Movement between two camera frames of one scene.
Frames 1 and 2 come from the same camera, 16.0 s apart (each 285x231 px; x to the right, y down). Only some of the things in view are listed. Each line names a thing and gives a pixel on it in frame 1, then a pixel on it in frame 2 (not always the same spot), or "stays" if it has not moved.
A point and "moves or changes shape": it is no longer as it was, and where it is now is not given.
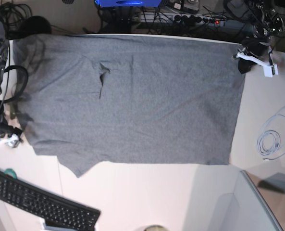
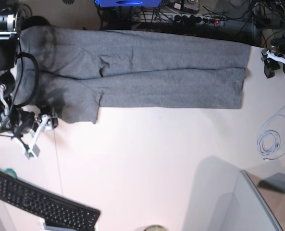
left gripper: x=7 y=130 to x=25 y=120
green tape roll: x=11 y=172 stays
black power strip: x=175 y=17 stays
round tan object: x=155 y=227 stays
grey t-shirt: x=92 y=99 moves or changes shape
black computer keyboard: x=58 y=211 stays
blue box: x=128 y=3 stays
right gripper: x=259 y=47 to x=283 y=46
